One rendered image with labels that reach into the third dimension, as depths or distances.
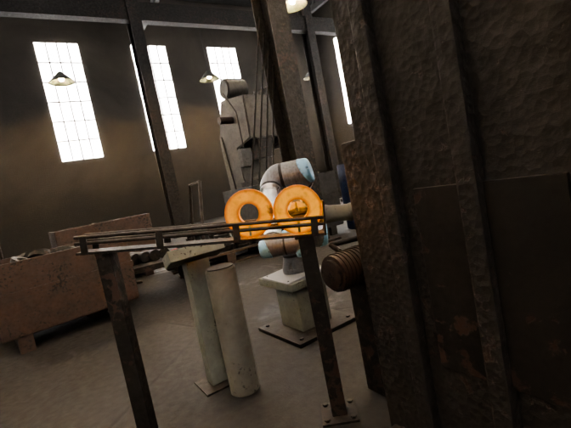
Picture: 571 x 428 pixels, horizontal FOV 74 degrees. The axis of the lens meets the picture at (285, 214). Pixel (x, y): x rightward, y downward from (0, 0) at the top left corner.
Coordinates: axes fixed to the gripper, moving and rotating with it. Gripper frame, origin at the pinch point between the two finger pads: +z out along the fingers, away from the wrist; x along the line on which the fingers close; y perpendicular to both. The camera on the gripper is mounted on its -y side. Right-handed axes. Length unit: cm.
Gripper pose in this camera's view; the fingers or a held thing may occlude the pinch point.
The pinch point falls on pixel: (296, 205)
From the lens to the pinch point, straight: 125.6
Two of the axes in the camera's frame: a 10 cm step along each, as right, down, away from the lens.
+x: 9.8, -1.9, -0.5
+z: -0.9, -2.1, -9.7
